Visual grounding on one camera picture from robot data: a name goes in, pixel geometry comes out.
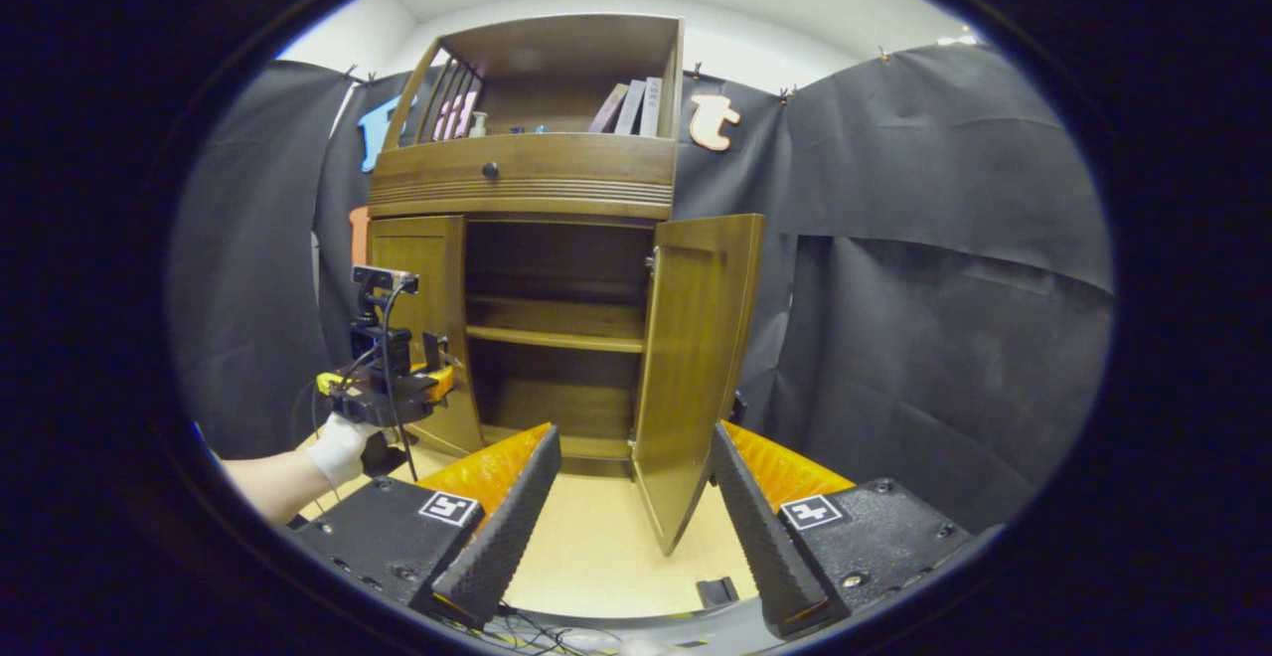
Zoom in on wooden double-door shoe cabinet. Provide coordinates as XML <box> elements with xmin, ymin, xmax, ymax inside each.
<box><xmin>366</xmin><ymin>13</ymin><xmax>766</xmax><ymax>558</ymax></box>

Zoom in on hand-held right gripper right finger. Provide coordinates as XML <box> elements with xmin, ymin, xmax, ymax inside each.
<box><xmin>710</xmin><ymin>421</ymin><xmax>981</xmax><ymax>638</ymax></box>

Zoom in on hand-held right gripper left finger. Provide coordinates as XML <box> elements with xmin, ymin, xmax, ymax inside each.
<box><xmin>288</xmin><ymin>424</ymin><xmax>563</xmax><ymax>628</ymax></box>

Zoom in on black backdrop cloth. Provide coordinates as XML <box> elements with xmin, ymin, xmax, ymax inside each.
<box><xmin>167</xmin><ymin>43</ymin><xmax>1116</xmax><ymax>533</ymax></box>

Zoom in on wooden drawer with black knob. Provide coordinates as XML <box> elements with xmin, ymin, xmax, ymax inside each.
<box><xmin>368</xmin><ymin>132</ymin><xmax>678</xmax><ymax>221</ymax></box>

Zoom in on black cable bundle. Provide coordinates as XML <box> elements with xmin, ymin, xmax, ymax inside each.
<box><xmin>477</xmin><ymin>604</ymin><xmax>622</xmax><ymax>653</ymax></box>

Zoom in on lavender book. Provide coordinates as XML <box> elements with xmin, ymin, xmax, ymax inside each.
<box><xmin>614</xmin><ymin>80</ymin><xmax>647</xmax><ymax>136</ymax></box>

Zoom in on wooden inner shelf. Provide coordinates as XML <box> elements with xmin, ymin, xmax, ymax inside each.
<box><xmin>467</xmin><ymin>323</ymin><xmax>645</xmax><ymax>354</ymax></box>

